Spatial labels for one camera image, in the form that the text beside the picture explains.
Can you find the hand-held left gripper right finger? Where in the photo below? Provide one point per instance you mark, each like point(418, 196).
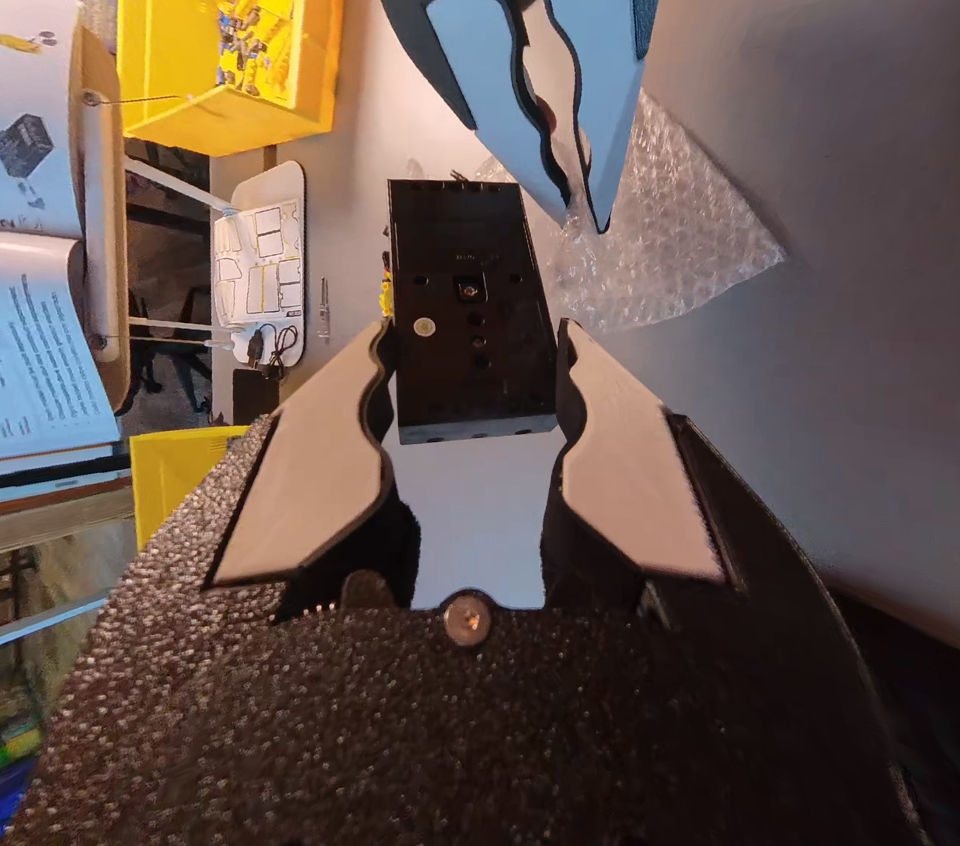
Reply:
point(637, 486)

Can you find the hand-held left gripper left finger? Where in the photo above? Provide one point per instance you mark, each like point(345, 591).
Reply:
point(307, 486)

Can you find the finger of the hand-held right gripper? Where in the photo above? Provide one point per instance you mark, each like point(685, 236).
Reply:
point(487, 81)
point(604, 36)

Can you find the heap of yellow grey pieces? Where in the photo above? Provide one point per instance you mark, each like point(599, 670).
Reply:
point(251, 28)

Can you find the black perforated building block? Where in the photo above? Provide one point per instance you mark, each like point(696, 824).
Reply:
point(465, 373)

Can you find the pile of small building pieces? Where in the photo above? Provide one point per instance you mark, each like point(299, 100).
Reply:
point(386, 295)

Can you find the clear bubble wrap sheet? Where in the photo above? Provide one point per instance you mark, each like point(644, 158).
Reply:
point(675, 238)

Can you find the yellow storage bin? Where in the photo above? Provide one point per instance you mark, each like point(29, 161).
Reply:
point(225, 126)
point(180, 478)

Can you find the grey desk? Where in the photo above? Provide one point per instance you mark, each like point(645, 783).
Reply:
point(787, 111)

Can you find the black box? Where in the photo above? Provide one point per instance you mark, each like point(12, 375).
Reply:
point(255, 400)

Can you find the open instruction booklet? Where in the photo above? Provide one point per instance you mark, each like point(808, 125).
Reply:
point(45, 351)

